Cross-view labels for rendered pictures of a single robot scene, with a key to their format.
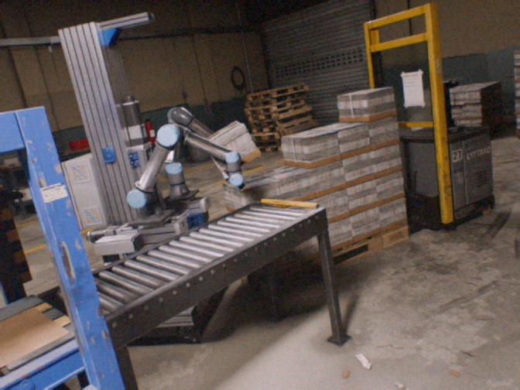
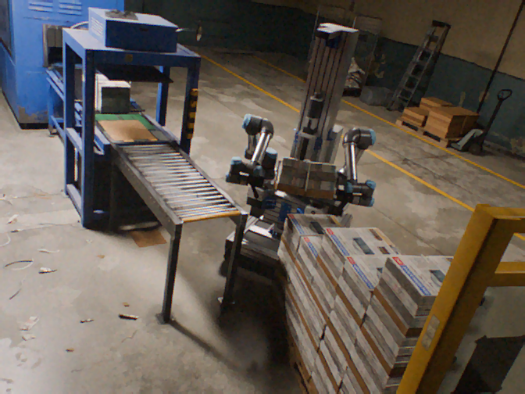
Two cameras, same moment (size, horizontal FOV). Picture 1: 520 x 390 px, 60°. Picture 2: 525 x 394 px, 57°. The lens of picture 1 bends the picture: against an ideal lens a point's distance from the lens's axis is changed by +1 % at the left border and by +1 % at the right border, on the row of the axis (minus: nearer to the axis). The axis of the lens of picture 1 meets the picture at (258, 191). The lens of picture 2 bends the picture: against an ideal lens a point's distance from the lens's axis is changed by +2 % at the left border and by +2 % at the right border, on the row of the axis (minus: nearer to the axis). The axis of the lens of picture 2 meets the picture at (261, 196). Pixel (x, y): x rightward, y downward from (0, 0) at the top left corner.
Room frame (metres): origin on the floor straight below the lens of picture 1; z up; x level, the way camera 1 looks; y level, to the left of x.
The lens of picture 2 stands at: (2.99, -2.88, 2.38)
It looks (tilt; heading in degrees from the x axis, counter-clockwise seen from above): 26 degrees down; 94
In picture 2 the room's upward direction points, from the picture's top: 12 degrees clockwise
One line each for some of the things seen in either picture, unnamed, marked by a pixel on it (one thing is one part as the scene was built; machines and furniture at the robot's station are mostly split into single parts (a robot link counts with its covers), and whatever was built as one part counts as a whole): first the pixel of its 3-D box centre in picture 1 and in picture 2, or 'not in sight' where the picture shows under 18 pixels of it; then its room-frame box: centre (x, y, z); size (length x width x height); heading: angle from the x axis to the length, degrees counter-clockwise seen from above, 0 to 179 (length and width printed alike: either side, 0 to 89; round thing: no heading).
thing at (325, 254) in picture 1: (330, 285); (170, 279); (2.30, -0.30, 0.34); 0.06 x 0.06 x 0.68; 42
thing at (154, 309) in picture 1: (234, 265); (141, 185); (1.87, 0.17, 0.74); 1.34 x 0.05 x 0.12; 132
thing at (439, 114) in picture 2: not in sight; (437, 119); (5.28, 6.28, 0.28); 1.20 x 0.83 x 0.57; 132
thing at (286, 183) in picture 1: (306, 217); (328, 313); (3.39, -0.34, 0.42); 1.17 x 0.39 x 0.83; 115
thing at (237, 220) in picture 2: (172, 250); (201, 179); (2.25, 0.51, 0.74); 1.34 x 0.05 x 0.12; 132
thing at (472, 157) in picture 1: (442, 172); not in sight; (4.04, -1.73, 0.40); 0.69 x 0.55 x 0.80; 25
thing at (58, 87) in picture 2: not in sight; (92, 93); (0.62, 1.93, 0.75); 1.53 x 0.64 x 0.10; 132
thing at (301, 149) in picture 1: (309, 148); (358, 258); (3.45, -0.46, 0.95); 0.38 x 0.29 x 0.23; 26
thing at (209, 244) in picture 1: (208, 246); (176, 181); (2.10, 0.29, 0.77); 0.47 x 0.05 x 0.05; 42
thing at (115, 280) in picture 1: (126, 285); (154, 157); (1.79, 0.63, 0.77); 0.47 x 0.05 x 0.05; 42
